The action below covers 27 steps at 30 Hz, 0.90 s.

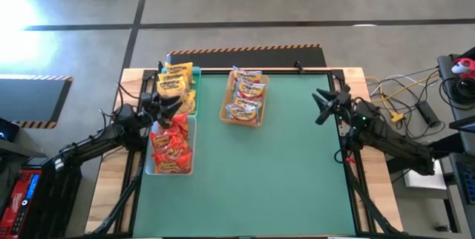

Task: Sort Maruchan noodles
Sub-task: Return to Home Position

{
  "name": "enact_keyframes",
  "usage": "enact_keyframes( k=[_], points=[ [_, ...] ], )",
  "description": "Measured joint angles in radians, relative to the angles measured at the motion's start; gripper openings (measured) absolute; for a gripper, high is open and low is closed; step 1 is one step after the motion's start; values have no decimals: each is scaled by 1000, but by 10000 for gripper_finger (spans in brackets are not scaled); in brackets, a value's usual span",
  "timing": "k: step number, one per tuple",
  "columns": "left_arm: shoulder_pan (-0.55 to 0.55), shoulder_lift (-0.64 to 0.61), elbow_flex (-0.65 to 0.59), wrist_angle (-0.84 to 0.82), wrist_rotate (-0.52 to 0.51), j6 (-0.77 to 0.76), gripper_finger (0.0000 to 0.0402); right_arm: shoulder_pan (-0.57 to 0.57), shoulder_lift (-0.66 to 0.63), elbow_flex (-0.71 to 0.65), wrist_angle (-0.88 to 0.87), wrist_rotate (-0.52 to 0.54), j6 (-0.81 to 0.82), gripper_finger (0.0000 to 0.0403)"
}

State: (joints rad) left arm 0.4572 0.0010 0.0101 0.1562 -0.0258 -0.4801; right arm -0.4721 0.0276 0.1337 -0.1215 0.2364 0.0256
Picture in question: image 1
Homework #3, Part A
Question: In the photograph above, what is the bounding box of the white board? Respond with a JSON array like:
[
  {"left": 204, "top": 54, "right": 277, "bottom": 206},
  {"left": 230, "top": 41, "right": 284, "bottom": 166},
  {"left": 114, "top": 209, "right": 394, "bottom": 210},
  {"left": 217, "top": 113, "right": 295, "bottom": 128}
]
[{"left": 402, "top": 159, "right": 448, "bottom": 191}]

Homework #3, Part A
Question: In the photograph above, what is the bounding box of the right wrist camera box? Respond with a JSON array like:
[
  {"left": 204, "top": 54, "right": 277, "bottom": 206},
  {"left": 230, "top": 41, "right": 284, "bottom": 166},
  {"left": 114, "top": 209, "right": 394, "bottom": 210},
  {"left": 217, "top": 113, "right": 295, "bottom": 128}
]
[{"left": 352, "top": 99, "right": 378, "bottom": 122}]

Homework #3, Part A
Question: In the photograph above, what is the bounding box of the black plastic crate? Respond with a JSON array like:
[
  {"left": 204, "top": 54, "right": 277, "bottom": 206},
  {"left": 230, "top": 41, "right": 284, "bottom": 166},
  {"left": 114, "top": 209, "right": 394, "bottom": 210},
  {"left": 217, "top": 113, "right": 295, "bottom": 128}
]
[{"left": 22, "top": 157, "right": 83, "bottom": 239}]

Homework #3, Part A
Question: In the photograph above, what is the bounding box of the black table frame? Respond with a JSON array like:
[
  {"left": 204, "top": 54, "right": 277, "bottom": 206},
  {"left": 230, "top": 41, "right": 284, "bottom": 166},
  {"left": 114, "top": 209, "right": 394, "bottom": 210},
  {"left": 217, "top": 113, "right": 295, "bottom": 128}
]
[{"left": 122, "top": 60, "right": 372, "bottom": 238}]

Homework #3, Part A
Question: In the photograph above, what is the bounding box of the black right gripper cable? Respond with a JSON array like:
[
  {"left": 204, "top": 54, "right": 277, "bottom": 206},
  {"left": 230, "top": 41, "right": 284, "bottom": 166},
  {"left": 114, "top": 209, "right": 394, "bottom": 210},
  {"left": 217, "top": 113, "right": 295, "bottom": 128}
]
[{"left": 332, "top": 134, "right": 353, "bottom": 165}]

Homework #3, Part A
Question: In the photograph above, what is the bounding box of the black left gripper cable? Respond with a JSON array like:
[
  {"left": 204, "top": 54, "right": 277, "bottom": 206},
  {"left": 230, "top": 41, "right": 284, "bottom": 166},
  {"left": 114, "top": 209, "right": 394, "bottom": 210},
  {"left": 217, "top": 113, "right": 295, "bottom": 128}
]
[{"left": 98, "top": 82, "right": 149, "bottom": 121}]

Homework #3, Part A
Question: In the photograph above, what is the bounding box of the white cable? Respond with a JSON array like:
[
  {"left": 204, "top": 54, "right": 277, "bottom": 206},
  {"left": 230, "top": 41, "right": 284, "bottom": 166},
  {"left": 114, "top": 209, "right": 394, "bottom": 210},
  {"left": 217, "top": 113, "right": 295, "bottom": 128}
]
[{"left": 365, "top": 68, "right": 441, "bottom": 95}]

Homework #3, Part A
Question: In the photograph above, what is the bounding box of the black cable coil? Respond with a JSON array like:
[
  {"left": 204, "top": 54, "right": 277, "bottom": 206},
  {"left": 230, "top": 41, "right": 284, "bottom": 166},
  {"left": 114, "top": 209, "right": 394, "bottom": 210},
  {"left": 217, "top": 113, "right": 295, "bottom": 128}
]
[{"left": 439, "top": 75, "right": 475, "bottom": 106}]

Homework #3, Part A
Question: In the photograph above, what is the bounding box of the orange ramen pack blue-edged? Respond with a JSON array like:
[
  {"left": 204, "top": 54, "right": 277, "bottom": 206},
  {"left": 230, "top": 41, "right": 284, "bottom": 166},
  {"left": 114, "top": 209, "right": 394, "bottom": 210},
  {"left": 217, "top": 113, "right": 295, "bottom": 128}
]
[{"left": 225, "top": 102, "right": 261, "bottom": 125}]

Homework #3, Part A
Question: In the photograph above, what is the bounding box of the teal plastic bin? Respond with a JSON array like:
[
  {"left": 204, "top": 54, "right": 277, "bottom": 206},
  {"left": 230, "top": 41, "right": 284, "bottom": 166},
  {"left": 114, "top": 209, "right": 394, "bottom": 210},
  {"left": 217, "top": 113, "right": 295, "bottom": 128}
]
[{"left": 160, "top": 66, "right": 202, "bottom": 118}]

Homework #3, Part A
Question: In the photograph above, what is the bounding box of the clear plastic bin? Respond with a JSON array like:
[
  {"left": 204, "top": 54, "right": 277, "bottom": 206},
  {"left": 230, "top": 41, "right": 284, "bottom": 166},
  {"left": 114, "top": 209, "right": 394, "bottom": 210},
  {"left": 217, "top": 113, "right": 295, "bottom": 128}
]
[{"left": 144, "top": 114, "right": 198, "bottom": 177}]

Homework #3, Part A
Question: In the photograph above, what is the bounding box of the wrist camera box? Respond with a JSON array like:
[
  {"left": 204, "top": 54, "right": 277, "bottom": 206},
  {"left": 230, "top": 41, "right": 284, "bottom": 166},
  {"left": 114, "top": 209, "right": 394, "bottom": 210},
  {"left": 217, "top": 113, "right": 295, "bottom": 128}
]
[
  {"left": 352, "top": 99, "right": 378, "bottom": 122},
  {"left": 114, "top": 104, "right": 141, "bottom": 124}
]

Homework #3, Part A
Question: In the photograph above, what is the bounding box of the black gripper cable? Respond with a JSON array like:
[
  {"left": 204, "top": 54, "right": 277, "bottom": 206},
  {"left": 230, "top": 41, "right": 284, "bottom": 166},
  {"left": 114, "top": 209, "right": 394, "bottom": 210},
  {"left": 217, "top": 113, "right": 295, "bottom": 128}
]
[
  {"left": 98, "top": 82, "right": 149, "bottom": 121},
  {"left": 332, "top": 134, "right": 353, "bottom": 165}
]

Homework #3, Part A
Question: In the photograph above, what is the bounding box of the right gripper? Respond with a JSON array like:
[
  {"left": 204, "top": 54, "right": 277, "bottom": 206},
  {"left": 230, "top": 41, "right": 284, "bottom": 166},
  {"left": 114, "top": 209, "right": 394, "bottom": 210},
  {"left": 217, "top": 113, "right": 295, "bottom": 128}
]
[{"left": 311, "top": 84, "right": 354, "bottom": 126}]

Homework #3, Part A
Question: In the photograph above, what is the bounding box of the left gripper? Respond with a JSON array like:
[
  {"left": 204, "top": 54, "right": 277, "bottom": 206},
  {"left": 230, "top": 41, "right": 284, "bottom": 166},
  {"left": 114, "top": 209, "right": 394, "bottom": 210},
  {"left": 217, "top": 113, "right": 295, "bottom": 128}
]
[{"left": 139, "top": 92, "right": 184, "bottom": 130}]

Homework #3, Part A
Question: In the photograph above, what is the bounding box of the black power brick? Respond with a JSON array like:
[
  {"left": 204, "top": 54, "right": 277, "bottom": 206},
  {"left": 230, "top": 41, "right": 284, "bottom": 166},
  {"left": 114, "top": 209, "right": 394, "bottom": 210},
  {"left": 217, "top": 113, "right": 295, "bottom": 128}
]
[{"left": 415, "top": 99, "right": 442, "bottom": 128}]

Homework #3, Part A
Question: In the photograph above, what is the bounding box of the black device blue light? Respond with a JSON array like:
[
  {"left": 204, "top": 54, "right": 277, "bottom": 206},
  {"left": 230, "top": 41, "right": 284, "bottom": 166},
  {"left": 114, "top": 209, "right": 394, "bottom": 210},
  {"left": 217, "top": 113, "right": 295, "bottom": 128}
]
[{"left": 0, "top": 117, "right": 20, "bottom": 143}]

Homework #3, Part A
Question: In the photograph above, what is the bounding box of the black hazard-striped floor mat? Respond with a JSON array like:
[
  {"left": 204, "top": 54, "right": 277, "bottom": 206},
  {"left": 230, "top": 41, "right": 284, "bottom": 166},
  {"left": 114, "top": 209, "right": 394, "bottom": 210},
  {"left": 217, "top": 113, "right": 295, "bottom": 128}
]
[
  {"left": 0, "top": 74, "right": 74, "bottom": 129},
  {"left": 166, "top": 44, "right": 327, "bottom": 68}
]

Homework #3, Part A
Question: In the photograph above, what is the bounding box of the black support strut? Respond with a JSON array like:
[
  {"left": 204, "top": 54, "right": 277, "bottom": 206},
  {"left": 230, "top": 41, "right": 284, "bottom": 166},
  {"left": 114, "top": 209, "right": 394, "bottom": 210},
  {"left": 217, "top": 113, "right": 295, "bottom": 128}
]
[
  {"left": 87, "top": 149, "right": 148, "bottom": 237},
  {"left": 341, "top": 157, "right": 404, "bottom": 237}
]

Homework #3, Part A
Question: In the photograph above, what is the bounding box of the yellow cable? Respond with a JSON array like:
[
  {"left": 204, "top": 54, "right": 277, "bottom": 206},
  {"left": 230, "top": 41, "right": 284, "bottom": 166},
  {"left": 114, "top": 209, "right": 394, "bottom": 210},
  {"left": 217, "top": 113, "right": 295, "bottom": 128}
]
[{"left": 374, "top": 72, "right": 442, "bottom": 124}]

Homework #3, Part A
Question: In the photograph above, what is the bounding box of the orange translucent plastic bin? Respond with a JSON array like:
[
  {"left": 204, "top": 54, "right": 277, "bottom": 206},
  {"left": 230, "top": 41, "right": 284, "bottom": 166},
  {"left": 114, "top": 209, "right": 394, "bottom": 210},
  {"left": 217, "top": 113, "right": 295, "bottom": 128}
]
[{"left": 219, "top": 70, "right": 271, "bottom": 129}]

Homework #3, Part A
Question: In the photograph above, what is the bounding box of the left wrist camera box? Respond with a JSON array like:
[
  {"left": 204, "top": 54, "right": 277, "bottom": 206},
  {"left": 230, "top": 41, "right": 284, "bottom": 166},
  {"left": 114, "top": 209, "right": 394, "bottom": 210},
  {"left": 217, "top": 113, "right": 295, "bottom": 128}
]
[{"left": 114, "top": 104, "right": 141, "bottom": 124}]

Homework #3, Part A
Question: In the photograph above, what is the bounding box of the black keyboard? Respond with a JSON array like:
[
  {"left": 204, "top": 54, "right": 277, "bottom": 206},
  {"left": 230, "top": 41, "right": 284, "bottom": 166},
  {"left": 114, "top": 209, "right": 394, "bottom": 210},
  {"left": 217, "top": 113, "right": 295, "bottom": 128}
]
[{"left": 455, "top": 160, "right": 475, "bottom": 206}]

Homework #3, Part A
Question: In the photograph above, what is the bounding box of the black right support strut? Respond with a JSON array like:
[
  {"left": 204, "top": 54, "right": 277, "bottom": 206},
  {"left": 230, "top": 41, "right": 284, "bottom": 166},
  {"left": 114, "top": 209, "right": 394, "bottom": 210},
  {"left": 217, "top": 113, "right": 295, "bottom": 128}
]
[{"left": 341, "top": 157, "right": 404, "bottom": 237}]

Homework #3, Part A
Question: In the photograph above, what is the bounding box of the red ramen pack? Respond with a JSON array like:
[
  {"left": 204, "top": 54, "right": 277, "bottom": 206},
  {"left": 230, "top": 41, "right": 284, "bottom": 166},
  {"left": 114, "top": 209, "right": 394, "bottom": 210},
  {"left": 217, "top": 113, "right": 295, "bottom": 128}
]
[
  {"left": 152, "top": 149, "right": 194, "bottom": 175},
  {"left": 149, "top": 130, "right": 189, "bottom": 155}
]

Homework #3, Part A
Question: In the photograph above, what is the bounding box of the gray desk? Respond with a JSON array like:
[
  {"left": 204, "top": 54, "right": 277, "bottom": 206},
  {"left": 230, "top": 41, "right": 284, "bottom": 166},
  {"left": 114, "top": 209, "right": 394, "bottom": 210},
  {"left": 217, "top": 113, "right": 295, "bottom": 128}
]
[{"left": 436, "top": 48, "right": 475, "bottom": 210}]

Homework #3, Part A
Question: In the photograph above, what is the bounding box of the red electronic device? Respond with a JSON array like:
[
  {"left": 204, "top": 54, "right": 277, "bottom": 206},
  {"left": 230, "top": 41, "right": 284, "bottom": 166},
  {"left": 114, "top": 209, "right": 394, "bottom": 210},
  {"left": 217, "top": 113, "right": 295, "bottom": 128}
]
[{"left": 0, "top": 170, "right": 42, "bottom": 239}]

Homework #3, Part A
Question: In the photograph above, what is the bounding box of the black cable bundle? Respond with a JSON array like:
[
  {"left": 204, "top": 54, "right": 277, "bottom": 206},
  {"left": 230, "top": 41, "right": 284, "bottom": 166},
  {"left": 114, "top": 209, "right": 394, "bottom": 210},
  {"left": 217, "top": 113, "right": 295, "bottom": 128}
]
[{"left": 365, "top": 77, "right": 446, "bottom": 140}]

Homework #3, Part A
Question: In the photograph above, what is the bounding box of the black left support strut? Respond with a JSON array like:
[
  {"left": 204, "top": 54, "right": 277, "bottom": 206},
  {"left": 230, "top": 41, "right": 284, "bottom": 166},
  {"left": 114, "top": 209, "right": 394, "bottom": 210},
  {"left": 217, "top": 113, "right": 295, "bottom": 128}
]
[{"left": 87, "top": 149, "right": 148, "bottom": 237}]

